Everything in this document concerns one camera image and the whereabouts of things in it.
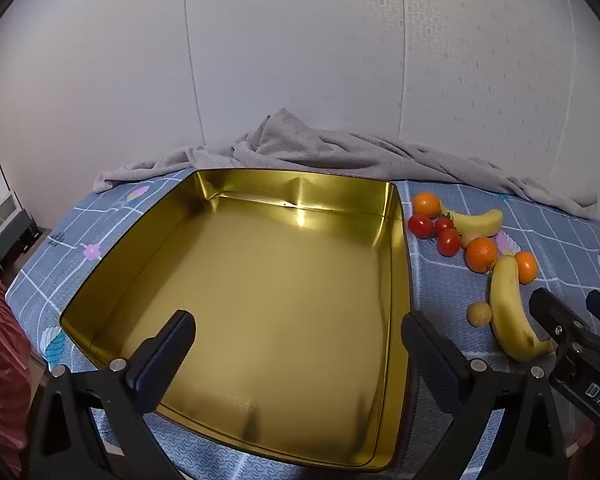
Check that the dark side shelf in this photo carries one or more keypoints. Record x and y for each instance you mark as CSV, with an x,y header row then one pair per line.
x,y
7,240

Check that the small yellow banana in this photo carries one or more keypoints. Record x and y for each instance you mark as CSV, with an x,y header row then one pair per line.
x,y
475,222

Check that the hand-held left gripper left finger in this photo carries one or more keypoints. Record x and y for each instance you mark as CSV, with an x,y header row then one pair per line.
x,y
177,332

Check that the blue checked bed sheet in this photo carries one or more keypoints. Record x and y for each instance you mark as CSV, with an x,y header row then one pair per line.
x,y
555,230

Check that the red cherry tomato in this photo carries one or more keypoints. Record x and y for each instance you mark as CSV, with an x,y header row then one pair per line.
x,y
444,224
420,225
449,242

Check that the large orange mandarin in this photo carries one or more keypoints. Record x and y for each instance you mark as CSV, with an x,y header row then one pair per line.
x,y
481,254

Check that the grey towel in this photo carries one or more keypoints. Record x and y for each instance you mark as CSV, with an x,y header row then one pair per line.
x,y
330,147

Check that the pale longan fruit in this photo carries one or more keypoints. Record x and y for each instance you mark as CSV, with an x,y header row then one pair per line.
x,y
467,239

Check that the large yellow banana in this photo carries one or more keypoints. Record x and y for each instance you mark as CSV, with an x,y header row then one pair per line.
x,y
510,315

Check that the tan longan fruit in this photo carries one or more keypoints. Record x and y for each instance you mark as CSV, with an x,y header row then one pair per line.
x,y
480,313

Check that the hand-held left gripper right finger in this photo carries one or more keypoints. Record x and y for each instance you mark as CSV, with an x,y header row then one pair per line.
x,y
420,342

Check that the small orange mandarin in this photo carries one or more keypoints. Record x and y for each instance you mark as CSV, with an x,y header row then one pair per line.
x,y
426,204

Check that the red cloth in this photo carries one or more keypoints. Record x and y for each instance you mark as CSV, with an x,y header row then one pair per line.
x,y
0,350

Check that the medium orange mandarin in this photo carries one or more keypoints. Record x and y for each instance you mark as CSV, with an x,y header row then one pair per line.
x,y
526,266

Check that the golden metal tin box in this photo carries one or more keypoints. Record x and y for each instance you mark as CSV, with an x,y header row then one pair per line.
x,y
260,280

